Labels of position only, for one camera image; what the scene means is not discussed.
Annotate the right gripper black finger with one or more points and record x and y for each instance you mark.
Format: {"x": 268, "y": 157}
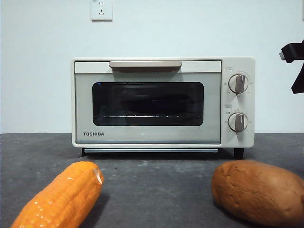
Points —
{"x": 299, "y": 80}

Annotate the white Toshiba toaster oven body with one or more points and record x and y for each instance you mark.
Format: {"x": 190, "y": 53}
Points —
{"x": 250, "y": 107}

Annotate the beige round oven knob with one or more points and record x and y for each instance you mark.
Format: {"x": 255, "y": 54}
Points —
{"x": 238, "y": 122}
{"x": 238, "y": 83}

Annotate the black oven foot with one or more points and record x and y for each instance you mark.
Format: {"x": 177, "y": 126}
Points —
{"x": 83, "y": 152}
{"x": 238, "y": 153}

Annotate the silver oven crumb tray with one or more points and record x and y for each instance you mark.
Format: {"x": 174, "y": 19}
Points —
{"x": 142, "y": 150}

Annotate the brown sweet potato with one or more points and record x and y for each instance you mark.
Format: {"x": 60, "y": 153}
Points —
{"x": 256, "y": 192}

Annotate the orange corn cob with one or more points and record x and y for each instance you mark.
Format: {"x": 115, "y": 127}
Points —
{"x": 59, "y": 197}

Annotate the white wall socket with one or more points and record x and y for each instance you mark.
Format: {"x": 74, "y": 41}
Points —
{"x": 101, "y": 10}

